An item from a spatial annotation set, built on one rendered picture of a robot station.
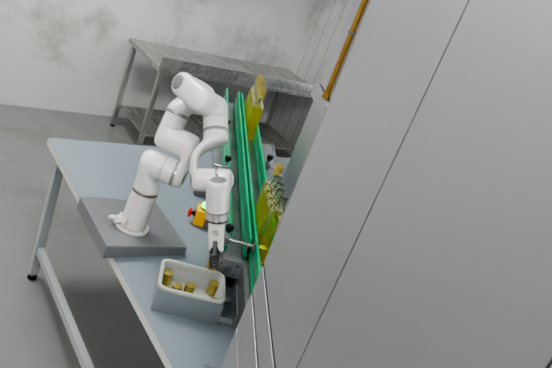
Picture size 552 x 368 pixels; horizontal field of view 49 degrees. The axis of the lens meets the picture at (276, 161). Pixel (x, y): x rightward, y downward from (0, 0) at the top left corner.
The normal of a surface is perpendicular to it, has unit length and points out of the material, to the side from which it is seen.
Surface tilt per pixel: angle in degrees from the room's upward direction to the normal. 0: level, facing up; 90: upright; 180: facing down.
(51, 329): 0
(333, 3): 90
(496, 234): 90
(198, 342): 0
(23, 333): 0
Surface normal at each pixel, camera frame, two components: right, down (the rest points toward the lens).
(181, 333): 0.34, -0.87
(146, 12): 0.51, 0.48
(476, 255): -0.94, -0.29
